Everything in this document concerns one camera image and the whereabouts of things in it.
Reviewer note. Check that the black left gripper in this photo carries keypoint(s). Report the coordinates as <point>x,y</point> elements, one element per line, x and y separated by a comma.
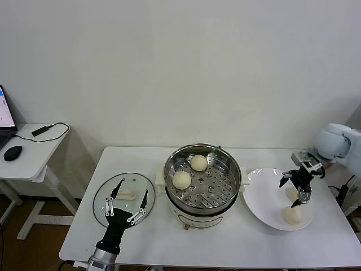
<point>115,228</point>

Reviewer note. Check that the white side table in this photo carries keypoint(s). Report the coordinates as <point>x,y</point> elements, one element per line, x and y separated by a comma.
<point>28,169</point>

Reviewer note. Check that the white electric cooker base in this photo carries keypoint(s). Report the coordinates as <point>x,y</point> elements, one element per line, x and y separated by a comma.
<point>197,221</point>

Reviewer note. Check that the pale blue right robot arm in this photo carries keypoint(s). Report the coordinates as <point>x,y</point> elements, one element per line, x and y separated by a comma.
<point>335,141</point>

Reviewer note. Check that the black laptop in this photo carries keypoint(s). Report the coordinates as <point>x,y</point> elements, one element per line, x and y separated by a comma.
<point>5,113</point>

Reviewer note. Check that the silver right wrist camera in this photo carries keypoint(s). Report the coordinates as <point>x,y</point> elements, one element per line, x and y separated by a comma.
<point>301,157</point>

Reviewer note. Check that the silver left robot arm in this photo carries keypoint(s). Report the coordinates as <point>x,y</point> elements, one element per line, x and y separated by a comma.
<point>103,259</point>

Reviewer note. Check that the black computer mouse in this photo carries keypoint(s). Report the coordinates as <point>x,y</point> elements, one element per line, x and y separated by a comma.
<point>12,153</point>

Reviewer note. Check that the stainless steel steamer basket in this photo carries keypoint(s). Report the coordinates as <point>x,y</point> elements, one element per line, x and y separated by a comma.
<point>208,197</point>

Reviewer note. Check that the round glass lid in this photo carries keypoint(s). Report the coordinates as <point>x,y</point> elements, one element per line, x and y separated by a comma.
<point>127,180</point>

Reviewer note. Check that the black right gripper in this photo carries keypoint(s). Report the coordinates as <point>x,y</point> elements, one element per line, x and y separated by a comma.
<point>303,179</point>

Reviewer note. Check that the white steamed baozi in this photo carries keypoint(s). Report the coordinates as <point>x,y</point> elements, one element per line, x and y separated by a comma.
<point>292,194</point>
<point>198,163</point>
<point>182,180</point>
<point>292,216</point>

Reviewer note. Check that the white oval plate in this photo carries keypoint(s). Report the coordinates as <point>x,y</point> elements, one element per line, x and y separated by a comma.
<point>265,197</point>

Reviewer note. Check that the black adapter dongle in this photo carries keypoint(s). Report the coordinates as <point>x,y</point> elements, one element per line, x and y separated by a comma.
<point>39,131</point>

